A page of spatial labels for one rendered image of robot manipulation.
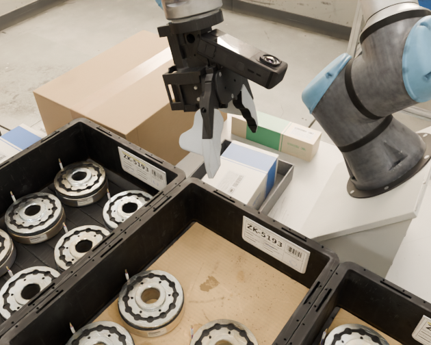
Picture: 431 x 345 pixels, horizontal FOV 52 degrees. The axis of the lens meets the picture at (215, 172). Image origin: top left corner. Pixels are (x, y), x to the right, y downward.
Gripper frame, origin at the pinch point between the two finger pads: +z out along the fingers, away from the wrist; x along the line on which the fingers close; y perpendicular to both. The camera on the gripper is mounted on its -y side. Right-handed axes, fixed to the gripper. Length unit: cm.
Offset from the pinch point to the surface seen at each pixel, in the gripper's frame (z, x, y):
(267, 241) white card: 17.3, -2.2, -0.4
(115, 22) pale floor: 4, -224, 213
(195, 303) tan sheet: 22.5, 9.4, 8.6
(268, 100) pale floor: 57, -180, 77
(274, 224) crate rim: 13.6, -2.1, -2.4
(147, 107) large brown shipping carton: 0.7, -23.7, 34.7
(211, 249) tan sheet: 20.0, -1.3, 10.6
